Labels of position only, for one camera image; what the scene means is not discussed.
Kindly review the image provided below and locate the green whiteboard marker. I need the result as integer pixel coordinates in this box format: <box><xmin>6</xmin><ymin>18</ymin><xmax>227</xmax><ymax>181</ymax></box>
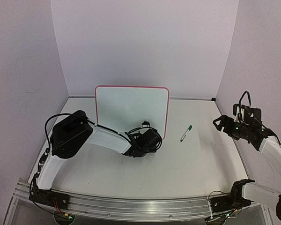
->
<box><xmin>180</xmin><ymin>125</ymin><xmax>192</xmax><ymax>142</ymax></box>

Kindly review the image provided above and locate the pink-framed whiteboard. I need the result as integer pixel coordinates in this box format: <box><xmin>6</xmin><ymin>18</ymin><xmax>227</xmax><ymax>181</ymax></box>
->
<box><xmin>95</xmin><ymin>85</ymin><xmax>170</xmax><ymax>139</ymax></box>

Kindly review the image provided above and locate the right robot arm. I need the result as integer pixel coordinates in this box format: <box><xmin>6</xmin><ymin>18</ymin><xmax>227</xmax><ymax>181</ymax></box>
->
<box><xmin>210</xmin><ymin>113</ymin><xmax>281</xmax><ymax>221</ymax></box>

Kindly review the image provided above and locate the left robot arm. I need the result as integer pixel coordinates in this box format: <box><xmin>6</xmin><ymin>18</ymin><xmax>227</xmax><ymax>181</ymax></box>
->
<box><xmin>32</xmin><ymin>110</ymin><xmax>163</xmax><ymax>204</ymax></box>

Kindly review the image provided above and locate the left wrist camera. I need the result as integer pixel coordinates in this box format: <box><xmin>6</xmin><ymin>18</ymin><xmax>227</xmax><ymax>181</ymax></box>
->
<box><xmin>140</xmin><ymin>121</ymin><xmax>150</xmax><ymax>128</ymax></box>

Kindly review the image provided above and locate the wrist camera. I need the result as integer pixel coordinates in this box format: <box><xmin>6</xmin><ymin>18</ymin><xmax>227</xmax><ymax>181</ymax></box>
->
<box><xmin>140</xmin><ymin>121</ymin><xmax>150</xmax><ymax>128</ymax></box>
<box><xmin>233</xmin><ymin>104</ymin><xmax>262</xmax><ymax>124</ymax></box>

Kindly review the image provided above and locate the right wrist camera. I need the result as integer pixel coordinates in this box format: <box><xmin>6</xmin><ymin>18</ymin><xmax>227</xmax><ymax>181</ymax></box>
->
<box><xmin>233</xmin><ymin>104</ymin><xmax>262</xmax><ymax>124</ymax></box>

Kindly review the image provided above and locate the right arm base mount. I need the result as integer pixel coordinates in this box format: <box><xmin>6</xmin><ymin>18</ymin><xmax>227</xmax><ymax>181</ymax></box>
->
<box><xmin>210</xmin><ymin>195</ymin><xmax>251</xmax><ymax>213</ymax></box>

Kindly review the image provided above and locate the aluminium front rail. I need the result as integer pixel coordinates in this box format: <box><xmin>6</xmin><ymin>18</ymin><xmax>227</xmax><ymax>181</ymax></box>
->
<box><xmin>3</xmin><ymin>181</ymin><xmax>274</xmax><ymax>225</ymax></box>

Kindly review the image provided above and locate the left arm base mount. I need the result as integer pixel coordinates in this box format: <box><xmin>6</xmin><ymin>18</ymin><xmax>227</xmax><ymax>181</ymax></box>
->
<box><xmin>29</xmin><ymin>189</ymin><xmax>70</xmax><ymax>210</ymax></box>

